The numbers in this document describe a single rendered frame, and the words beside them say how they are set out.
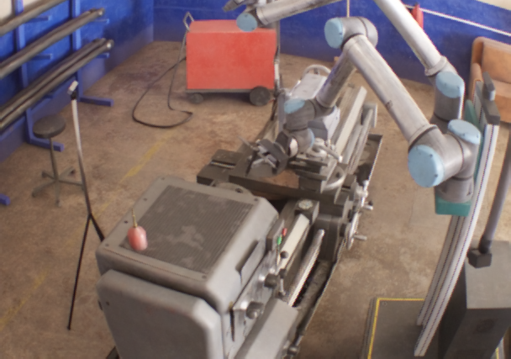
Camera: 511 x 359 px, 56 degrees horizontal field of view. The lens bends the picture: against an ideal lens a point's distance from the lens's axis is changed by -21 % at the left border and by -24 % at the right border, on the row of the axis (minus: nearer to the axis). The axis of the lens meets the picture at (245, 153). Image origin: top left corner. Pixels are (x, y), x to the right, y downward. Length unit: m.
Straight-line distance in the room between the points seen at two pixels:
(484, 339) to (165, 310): 1.67
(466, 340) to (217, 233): 1.45
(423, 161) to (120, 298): 1.11
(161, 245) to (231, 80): 3.98
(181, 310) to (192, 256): 0.23
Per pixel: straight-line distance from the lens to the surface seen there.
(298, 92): 3.43
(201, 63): 5.78
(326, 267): 3.32
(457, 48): 6.81
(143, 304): 1.89
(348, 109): 4.05
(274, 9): 2.41
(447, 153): 1.87
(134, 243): 1.95
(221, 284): 1.87
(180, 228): 2.06
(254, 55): 5.73
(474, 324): 2.68
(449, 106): 2.41
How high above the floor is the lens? 2.59
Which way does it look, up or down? 30 degrees down
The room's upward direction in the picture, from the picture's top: straight up
